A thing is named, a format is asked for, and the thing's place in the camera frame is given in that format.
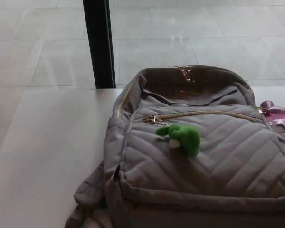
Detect green plush keychain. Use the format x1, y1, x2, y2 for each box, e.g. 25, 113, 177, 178
154, 123, 202, 158

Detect grey quilted backpack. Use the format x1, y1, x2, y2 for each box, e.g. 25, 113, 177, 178
65, 64, 285, 228

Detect pink glass bottle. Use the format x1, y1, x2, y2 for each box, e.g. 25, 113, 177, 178
259, 100, 285, 127

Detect black window frame post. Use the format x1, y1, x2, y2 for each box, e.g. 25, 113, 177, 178
83, 0, 117, 90

